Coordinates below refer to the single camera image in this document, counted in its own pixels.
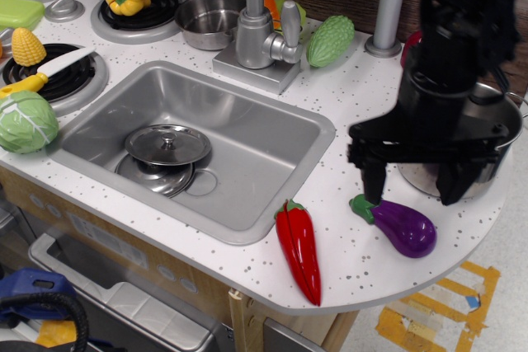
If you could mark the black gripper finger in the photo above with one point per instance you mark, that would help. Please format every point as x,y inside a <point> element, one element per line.
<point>455,178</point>
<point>373,174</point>

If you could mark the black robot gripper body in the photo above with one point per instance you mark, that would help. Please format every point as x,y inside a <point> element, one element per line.
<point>394,138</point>

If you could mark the purple toy eggplant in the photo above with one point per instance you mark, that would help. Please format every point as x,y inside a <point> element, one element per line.
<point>410,232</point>

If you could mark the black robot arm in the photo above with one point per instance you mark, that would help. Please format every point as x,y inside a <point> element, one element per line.
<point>462,40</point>

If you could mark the large steel pot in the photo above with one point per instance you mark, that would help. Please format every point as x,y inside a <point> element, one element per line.
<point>485,102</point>

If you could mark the small steel pot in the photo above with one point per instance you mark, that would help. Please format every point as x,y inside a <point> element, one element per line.
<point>209,24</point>

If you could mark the red toy chili pepper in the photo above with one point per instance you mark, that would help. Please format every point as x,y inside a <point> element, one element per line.
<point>295,232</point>

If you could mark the red toy fruit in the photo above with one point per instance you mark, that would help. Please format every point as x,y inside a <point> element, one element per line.
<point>412,41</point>

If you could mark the green toy bitter gourd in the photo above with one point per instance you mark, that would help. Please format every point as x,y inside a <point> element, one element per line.
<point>330,41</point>

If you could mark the grey toy sink basin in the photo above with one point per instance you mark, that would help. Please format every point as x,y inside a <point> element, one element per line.
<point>215,156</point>

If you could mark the grey toy faucet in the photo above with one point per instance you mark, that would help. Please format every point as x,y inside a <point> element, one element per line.
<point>260,56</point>

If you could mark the orange toy carrot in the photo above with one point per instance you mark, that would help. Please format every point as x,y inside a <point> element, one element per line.
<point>275,15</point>

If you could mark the steel lid underneath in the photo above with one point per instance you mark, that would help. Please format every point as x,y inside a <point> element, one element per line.
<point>165,180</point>

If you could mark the steel lid with knob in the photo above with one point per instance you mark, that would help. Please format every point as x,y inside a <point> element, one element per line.
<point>168,145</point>

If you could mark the stove burner back middle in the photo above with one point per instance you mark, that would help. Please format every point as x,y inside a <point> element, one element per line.
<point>151,24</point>

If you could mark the stove burner front left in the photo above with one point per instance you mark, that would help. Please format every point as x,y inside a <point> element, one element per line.
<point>70,89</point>

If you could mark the green toy cabbage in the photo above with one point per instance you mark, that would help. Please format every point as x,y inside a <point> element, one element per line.
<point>28,123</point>

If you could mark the grey stove knob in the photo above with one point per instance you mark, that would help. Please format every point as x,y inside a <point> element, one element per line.
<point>61,11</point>

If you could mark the yellow toy corn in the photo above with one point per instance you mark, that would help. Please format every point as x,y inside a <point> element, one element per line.
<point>27,50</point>

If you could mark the green plastic box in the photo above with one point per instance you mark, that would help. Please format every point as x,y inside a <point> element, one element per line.
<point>21,13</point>

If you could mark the grey post with base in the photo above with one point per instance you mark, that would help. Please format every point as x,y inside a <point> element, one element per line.
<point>384,43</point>

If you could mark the grey oven door handle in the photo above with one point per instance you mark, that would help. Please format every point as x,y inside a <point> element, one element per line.
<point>154,314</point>

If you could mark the yellow handled toy knife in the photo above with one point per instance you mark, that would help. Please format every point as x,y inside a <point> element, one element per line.
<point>35,82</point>

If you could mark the blue tool with black cable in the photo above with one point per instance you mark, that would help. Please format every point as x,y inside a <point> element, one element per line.
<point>40,294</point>

